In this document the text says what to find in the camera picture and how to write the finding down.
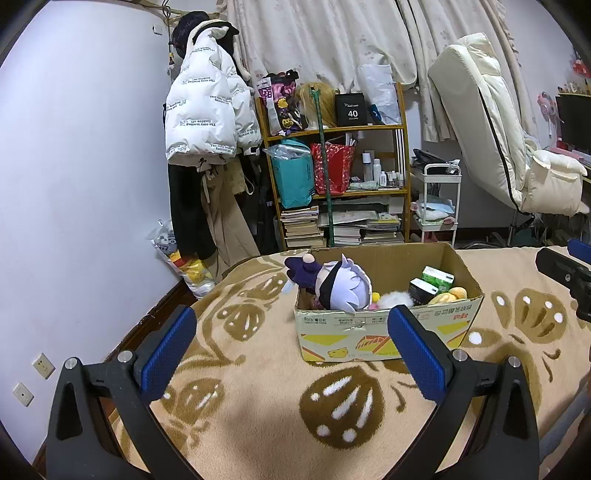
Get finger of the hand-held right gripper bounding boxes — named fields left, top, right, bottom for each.
left=536, top=248, right=591, bottom=324
left=567, top=239, right=591, bottom=265

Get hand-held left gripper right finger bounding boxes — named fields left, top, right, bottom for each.
left=387, top=305, right=541, bottom=480

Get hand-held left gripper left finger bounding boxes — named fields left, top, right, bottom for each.
left=45, top=305, right=198, bottom=480

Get cardboard box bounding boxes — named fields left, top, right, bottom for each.
left=294, top=242, right=485, bottom=365

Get white fluffy plush toy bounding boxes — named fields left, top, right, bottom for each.
left=376, top=290, right=414, bottom=309

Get small plastic packet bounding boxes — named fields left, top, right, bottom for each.
left=407, top=278, right=439, bottom=306

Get white-haired plush doll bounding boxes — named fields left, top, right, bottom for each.
left=284, top=253, right=372, bottom=315

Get yellow plush toy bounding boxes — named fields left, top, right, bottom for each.
left=427, top=286, right=468, bottom=306

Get plastic bag of plush toys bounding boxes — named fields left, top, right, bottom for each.
left=148, top=219, right=218, bottom=298

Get black monitor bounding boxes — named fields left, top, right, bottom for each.
left=555, top=91, right=591, bottom=155

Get blue and white cloth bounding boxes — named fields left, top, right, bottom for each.
left=411, top=194, right=455, bottom=224

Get black hanging garment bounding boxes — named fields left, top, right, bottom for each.
left=167, top=161, right=218, bottom=261

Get beige trousers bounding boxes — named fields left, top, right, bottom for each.
left=201, top=159, right=262, bottom=278

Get pile of magazines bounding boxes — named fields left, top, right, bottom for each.
left=323, top=196, right=406, bottom=246

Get pink fan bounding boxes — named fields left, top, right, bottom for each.
left=537, top=91, right=566, bottom=118

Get white trolley cart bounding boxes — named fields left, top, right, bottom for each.
left=409, top=162, right=462, bottom=247

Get black item on trolley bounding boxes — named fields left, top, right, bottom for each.
left=411, top=148, right=461, bottom=176

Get stack of books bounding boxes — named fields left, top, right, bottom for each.
left=279, top=205, right=326, bottom=252

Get white recliner chair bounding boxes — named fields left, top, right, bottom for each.
left=427, top=32, right=589, bottom=217

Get black hanging bag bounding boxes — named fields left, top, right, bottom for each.
left=240, top=154, right=282, bottom=254

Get group of cosmetic bottles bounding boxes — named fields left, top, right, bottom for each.
left=361, top=150, right=403, bottom=189

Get red patterned bag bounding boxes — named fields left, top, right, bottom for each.
left=309, top=142, right=356, bottom=195

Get green pole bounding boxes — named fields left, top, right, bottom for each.
left=310, top=90, right=337, bottom=247

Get teal bag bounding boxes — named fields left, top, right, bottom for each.
left=263, top=138, right=315, bottom=209

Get wooden shelf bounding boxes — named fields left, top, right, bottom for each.
left=254, top=83, right=413, bottom=252

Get white plastic bag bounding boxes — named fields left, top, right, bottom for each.
left=358, top=62, right=402, bottom=126

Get white puffer jacket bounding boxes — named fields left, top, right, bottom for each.
left=165, top=21, right=262, bottom=164

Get black box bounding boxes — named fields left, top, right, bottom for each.
left=335, top=92, right=374, bottom=127

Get purple and pink bag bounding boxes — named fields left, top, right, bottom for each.
left=256, top=69, right=309, bottom=136

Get blond wig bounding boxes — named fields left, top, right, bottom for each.
left=295, top=80, right=340, bottom=130

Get black hat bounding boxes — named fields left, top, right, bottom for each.
left=171, top=11, right=241, bottom=56

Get beige curtain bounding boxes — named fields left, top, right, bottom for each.
left=224, top=0, right=536, bottom=144

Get wall socket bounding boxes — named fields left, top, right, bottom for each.
left=12, top=382, right=35, bottom=407
left=32, top=353, right=56, bottom=380

